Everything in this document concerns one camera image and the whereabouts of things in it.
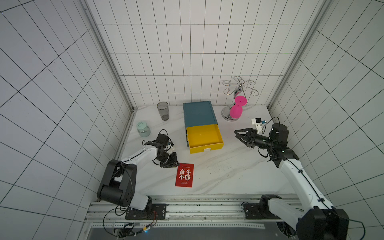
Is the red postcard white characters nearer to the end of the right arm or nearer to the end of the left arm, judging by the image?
the end of the left arm

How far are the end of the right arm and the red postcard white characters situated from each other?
369 millimetres

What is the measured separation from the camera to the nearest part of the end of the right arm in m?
0.58

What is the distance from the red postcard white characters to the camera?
83 cm
